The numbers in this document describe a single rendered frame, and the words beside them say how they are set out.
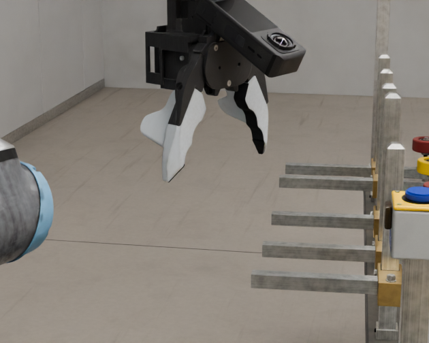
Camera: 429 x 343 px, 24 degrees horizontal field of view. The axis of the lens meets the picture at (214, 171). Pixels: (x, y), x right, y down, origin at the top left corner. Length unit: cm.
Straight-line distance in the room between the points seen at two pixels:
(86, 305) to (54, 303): 14
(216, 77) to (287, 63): 8
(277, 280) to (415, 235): 83
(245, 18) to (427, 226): 42
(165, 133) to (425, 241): 43
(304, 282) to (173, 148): 113
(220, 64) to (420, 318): 49
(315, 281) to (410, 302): 76
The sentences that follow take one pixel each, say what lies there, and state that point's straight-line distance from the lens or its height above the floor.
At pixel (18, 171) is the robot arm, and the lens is 123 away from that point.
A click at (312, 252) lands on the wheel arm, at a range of 228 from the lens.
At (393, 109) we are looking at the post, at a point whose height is 114.
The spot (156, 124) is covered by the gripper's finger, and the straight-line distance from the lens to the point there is 97.
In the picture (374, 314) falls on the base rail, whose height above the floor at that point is 70.
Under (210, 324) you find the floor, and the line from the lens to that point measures 390.
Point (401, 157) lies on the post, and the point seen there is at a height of 109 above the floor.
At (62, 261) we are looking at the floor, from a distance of 460.
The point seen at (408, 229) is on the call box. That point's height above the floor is 119.
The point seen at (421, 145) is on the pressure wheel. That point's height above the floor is 89.
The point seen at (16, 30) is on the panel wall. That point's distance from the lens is 695.
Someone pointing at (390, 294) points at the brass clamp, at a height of 83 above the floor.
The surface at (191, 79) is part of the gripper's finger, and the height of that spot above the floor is 142.
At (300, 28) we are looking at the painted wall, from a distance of 852.
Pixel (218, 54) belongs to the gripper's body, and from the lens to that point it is 96.
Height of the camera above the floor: 158
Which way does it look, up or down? 15 degrees down
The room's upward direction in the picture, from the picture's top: straight up
